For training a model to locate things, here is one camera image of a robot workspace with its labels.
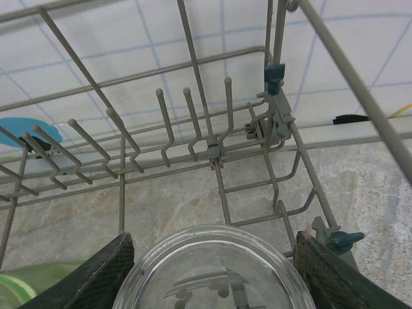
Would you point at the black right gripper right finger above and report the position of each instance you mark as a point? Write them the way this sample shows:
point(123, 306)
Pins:
point(328, 277)

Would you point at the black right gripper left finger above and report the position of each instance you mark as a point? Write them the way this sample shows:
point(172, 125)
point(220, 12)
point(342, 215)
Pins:
point(96, 277)

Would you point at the blue oval black fish sticker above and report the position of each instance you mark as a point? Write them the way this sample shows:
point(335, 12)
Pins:
point(13, 132)

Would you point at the flat black yellow sticker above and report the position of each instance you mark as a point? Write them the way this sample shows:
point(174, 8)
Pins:
point(351, 119)

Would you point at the green frosted plastic cup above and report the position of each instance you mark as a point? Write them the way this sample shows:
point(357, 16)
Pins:
point(19, 286)

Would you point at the clear plastic cup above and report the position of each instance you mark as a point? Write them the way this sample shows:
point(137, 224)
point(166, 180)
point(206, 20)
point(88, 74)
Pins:
point(161, 257)

